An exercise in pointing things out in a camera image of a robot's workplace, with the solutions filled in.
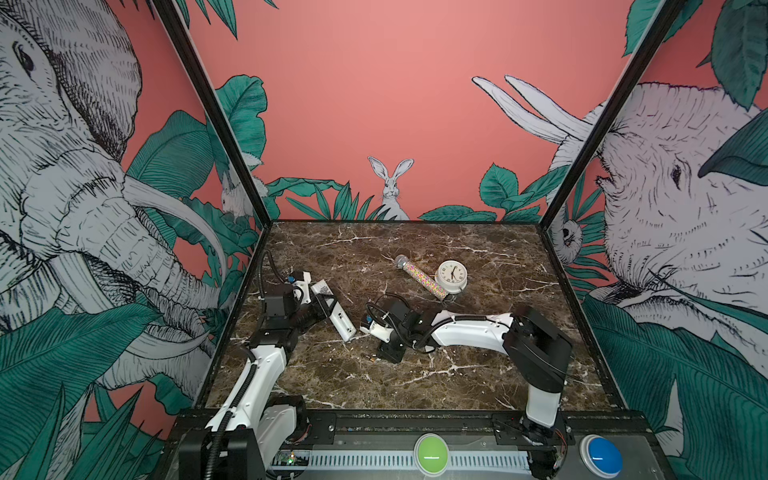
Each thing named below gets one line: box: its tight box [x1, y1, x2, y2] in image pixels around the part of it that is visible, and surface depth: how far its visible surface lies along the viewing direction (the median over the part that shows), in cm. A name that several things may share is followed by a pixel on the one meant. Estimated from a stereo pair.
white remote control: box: [310, 279, 357, 342], surface depth 83 cm
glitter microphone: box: [394, 254, 448, 301], surface depth 103 cm
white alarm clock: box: [434, 260, 468, 295], surface depth 103 cm
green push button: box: [413, 432, 449, 477], surface depth 70 cm
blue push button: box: [579, 434, 623, 479], surface depth 71 cm
